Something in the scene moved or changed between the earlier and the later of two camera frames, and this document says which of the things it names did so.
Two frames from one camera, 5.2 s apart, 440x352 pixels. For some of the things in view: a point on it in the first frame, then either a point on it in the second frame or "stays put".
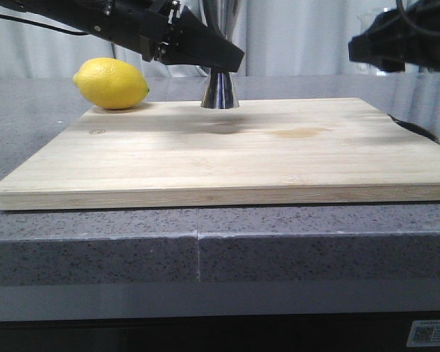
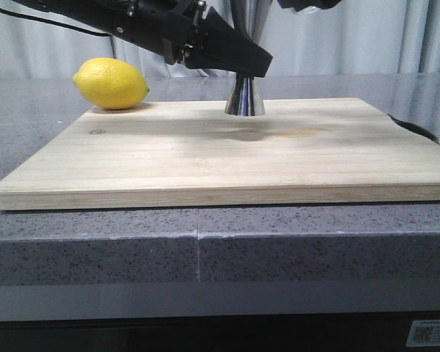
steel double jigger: (222, 17) to (245, 98)
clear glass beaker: (364, 17) to (309, 10)
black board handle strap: (417, 129) stays put
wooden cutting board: (171, 152) stays put
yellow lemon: (111, 83) stays put
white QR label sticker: (431, 333) stays put
